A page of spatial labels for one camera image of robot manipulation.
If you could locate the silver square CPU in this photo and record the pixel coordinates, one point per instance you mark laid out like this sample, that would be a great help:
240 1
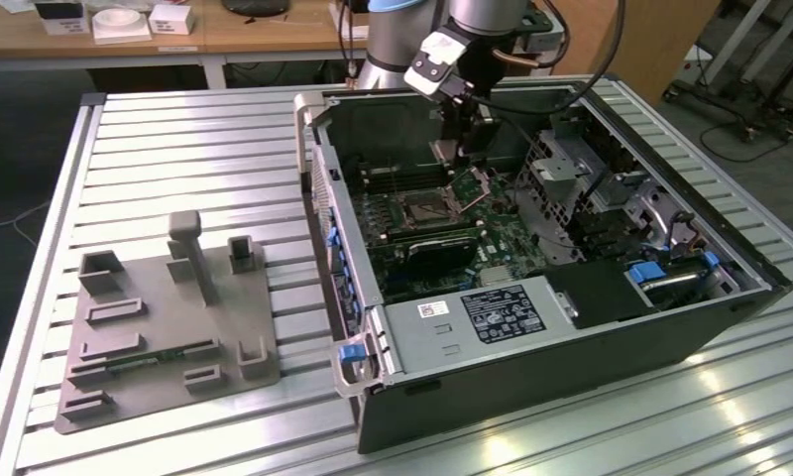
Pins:
444 153

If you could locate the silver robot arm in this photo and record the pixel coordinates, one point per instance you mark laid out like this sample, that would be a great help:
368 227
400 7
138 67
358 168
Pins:
483 15

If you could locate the black RAM slot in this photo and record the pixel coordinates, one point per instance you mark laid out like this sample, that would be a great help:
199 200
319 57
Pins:
403 172
403 177
403 182
403 187

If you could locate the CPU socket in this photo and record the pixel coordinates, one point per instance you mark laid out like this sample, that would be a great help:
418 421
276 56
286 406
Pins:
430 208

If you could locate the black expansion slot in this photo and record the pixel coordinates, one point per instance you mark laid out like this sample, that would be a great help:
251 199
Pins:
423 233

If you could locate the grey metal drive cage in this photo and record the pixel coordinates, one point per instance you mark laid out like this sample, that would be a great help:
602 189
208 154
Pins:
555 168

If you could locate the green motherboard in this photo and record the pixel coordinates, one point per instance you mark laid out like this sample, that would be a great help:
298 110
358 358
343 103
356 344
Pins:
503 233

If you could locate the black expansion card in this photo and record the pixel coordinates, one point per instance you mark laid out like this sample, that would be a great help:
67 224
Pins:
439 263

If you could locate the small blue plastic clip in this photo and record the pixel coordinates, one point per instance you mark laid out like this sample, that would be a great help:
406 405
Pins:
710 260
334 237

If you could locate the silver chipset heat sink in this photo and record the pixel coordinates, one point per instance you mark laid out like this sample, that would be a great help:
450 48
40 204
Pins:
504 276

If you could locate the brown wooden panel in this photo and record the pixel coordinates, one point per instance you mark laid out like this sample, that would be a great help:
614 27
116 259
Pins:
648 44

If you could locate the wooden desk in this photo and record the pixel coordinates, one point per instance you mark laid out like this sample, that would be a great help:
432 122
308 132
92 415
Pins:
238 35

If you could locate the black plastic shroud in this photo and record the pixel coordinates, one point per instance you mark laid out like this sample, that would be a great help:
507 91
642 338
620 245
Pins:
595 295

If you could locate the blue drive carrier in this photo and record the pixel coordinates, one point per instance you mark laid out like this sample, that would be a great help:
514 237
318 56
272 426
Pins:
644 273

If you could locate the black round object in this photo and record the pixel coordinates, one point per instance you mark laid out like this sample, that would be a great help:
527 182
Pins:
255 6

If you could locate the silver power supply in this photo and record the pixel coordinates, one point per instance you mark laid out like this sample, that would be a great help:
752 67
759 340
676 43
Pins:
430 342

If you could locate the black wheeled stand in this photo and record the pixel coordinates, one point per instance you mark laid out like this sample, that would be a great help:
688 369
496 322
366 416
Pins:
767 119

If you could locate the white printed box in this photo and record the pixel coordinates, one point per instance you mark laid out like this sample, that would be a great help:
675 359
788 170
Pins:
172 22

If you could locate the blue case latch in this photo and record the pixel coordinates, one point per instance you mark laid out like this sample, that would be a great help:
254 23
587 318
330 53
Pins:
351 354

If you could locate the white box with round hollow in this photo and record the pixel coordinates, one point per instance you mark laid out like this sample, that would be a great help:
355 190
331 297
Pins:
122 30

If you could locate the black open PC case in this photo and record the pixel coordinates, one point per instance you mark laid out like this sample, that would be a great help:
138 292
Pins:
535 396

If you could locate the grey parts rack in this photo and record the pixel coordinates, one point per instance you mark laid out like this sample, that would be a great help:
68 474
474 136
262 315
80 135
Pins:
172 317

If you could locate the white box with dark top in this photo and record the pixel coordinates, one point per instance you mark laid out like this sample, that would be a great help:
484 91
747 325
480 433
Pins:
63 25

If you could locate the green RAM stick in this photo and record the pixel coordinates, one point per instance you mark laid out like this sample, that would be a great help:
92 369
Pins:
146 359

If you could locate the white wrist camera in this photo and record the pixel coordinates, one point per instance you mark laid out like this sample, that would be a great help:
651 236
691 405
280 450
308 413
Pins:
436 59

